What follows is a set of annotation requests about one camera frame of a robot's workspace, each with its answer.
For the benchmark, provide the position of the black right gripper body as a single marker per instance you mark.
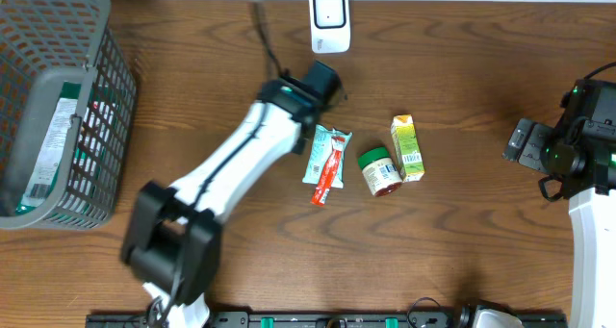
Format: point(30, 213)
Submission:
point(545, 149)

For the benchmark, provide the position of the green yellow juice carton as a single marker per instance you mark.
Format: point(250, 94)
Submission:
point(410, 161)

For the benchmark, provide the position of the green lid spread jar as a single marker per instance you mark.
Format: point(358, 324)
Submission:
point(379, 171)

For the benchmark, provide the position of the light blue wipes pack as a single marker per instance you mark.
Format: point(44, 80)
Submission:
point(320, 152)

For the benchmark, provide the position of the red snack bar wrapper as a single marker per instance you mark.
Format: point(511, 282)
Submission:
point(329, 171)

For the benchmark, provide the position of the green 3M gloves package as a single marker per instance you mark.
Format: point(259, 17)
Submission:
point(44, 175)

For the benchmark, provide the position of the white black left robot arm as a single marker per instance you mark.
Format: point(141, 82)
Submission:
point(173, 241)

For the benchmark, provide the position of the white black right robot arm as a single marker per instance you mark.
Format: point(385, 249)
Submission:
point(577, 157)

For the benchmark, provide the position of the white barcode scanner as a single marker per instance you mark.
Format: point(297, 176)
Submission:
point(330, 26)

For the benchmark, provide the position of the grey plastic mesh basket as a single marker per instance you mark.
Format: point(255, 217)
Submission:
point(45, 43)

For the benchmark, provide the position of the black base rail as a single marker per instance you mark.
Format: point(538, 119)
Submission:
point(246, 320)

